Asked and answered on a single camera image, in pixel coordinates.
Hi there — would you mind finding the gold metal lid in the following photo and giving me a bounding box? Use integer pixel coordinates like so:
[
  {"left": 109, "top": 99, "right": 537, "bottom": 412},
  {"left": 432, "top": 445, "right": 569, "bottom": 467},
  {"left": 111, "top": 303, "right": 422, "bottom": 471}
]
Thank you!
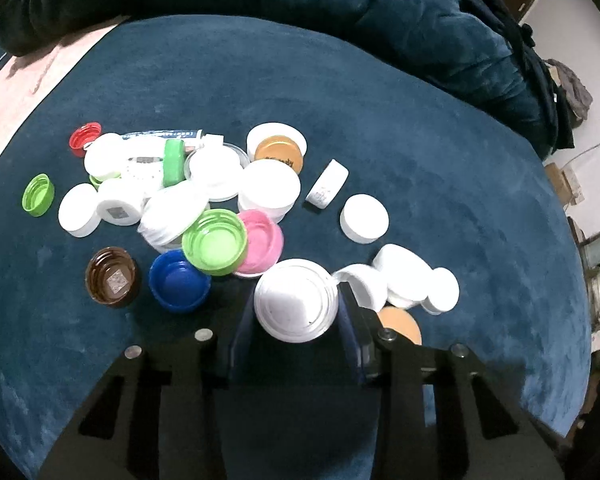
[{"left": 378, "top": 307, "right": 422, "bottom": 346}]

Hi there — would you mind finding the large white jar lid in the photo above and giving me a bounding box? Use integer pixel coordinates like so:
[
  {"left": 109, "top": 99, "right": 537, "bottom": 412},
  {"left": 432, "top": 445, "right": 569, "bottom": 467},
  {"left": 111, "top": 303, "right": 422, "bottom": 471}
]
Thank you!
[{"left": 253, "top": 259, "right": 338, "bottom": 344}]

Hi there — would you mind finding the blue bottle cap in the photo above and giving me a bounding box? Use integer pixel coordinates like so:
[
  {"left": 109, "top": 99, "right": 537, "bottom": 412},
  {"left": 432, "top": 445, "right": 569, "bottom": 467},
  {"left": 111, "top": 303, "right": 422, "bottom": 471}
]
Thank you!
[{"left": 148, "top": 249, "right": 211, "bottom": 313}]

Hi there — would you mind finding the white round cap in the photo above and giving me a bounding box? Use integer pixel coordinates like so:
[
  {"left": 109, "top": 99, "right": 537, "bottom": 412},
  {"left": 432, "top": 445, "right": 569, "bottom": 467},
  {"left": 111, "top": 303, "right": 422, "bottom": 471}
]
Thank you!
[{"left": 339, "top": 194, "right": 390, "bottom": 245}]

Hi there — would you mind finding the pink bottle cap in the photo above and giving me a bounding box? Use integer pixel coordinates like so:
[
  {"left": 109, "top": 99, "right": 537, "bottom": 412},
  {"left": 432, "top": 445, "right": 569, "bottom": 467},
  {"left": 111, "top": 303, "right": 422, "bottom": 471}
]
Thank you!
[{"left": 235, "top": 209, "right": 284, "bottom": 275}]

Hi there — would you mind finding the large green bottle cap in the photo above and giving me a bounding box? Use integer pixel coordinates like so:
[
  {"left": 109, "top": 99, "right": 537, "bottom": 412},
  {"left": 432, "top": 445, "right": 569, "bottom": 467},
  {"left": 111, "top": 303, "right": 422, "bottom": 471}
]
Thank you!
[{"left": 182, "top": 209, "right": 248, "bottom": 276}]

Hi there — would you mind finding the white tilted cap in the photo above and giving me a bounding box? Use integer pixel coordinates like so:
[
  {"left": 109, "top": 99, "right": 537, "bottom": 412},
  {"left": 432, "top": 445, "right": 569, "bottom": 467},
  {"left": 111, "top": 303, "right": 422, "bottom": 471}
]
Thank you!
[{"left": 306, "top": 159, "right": 349, "bottom": 209}]

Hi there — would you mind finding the brown bottle cap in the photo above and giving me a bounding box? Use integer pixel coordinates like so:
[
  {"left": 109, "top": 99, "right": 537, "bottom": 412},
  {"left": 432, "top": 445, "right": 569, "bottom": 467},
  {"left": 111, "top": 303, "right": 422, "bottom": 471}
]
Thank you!
[{"left": 84, "top": 246, "right": 142, "bottom": 309}]

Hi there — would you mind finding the white ribbed cap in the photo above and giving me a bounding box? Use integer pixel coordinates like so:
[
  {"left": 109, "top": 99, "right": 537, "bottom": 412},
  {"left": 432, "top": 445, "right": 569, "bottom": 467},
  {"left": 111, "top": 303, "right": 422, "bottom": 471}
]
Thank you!
[{"left": 137, "top": 181, "right": 209, "bottom": 254}]

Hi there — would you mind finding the white cap with label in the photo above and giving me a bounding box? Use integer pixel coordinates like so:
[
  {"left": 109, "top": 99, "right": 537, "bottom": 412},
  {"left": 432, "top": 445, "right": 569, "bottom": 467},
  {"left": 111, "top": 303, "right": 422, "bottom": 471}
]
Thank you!
[{"left": 96, "top": 178, "right": 144, "bottom": 226}]

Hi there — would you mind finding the dark blue bedspread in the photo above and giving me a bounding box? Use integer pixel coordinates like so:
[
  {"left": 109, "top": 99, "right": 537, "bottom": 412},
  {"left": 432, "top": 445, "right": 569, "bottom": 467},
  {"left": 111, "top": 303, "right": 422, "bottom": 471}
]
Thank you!
[{"left": 0, "top": 15, "right": 591, "bottom": 478}]

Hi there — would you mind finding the orange bottle cap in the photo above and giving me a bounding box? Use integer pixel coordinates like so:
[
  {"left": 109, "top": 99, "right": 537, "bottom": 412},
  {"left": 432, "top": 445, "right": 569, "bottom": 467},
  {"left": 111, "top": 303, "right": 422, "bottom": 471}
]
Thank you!
[{"left": 254, "top": 136, "right": 304, "bottom": 174}]

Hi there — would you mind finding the small green bottle cap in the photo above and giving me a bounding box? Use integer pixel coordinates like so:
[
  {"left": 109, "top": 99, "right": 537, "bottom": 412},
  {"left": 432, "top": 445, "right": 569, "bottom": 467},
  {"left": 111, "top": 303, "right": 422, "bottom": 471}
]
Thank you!
[{"left": 21, "top": 174, "right": 55, "bottom": 218}]

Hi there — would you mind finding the red bottle cap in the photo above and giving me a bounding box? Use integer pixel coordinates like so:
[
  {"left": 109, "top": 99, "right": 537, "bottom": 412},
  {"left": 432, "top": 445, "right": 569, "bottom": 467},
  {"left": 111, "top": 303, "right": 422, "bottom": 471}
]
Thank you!
[{"left": 68, "top": 122, "right": 102, "bottom": 158}]

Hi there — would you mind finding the dark blue quilt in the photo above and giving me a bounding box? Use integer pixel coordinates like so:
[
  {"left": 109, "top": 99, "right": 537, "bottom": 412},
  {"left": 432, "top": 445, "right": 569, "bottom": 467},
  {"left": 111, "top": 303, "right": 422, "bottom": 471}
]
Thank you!
[{"left": 0, "top": 0, "right": 573, "bottom": 157}]

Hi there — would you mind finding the pink blanket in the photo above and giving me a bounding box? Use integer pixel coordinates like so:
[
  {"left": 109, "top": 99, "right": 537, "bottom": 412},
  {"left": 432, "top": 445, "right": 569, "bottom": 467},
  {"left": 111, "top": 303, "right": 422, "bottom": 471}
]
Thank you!
[{"left": 0, "top": 16, "right": 126, "bottom": 156}]

